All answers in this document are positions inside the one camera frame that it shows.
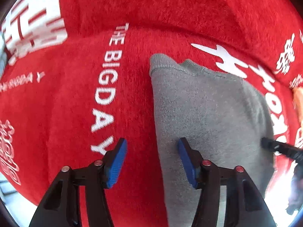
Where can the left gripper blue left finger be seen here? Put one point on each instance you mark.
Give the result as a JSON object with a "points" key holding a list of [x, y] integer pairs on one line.
{"points": [[60, 205]]}

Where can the orange folded garment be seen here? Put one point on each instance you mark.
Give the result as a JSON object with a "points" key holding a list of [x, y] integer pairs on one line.
{"points": [[298, 102]]}

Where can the grey knit sweater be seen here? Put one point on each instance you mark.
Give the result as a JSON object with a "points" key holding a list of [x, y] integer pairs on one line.
{"points": [[221, 115]]}

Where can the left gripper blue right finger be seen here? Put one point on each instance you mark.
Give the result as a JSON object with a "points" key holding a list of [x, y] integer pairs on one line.
{"points": [[245, 205]]}

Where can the white floral cloth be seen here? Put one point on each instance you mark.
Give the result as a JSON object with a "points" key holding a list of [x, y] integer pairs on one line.
{"points": [[3, 55]]}

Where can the red wedding print blanket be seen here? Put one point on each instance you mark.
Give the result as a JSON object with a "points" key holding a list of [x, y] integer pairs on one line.
{"points": [[80, 78]]}

